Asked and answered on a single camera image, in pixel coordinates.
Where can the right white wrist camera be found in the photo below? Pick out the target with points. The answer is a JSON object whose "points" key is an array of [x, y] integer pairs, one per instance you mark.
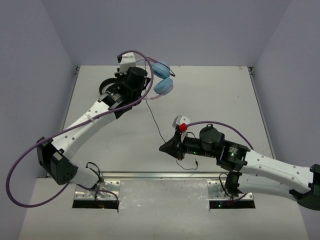
{"points": [[180, 122]]}

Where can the right metal mounting bracket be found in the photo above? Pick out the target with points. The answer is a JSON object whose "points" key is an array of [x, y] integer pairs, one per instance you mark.
{"points": [[216, 192]]}

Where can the black headphones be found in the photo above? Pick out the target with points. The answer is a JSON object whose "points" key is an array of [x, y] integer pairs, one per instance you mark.
{"points": [[103, 88]]}

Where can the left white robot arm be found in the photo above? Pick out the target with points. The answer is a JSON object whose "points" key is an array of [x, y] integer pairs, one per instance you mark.
{"points": [[55, 155]]}

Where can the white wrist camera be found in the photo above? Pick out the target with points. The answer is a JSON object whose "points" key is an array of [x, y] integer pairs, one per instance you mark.
{"points": [[180, 122], [126, 61]]}

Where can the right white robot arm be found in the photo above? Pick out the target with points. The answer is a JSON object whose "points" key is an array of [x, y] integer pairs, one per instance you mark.
{"points": [[247, 170]]}

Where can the metal mounting bracket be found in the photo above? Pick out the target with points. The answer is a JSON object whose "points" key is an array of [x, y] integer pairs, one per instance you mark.
{"points": [[216, 192], [107, 191]]}

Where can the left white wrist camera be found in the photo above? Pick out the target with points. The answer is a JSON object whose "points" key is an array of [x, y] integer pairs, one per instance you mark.
{"points": [[126, 61]]}

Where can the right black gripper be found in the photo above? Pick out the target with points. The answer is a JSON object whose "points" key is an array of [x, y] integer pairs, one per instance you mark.
{"points": [[172, 147]]}

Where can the pink blue cat-ear headphones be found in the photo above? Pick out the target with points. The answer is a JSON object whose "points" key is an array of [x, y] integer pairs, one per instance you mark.
{"points": [[163, 71]]}

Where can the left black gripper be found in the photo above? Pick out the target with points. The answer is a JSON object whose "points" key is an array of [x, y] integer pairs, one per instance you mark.
{"points": [[141, 83]]}

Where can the left metal mounting bracket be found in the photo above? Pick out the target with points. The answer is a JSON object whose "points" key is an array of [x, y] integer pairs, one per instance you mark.
{"points": [[107, 191]]}

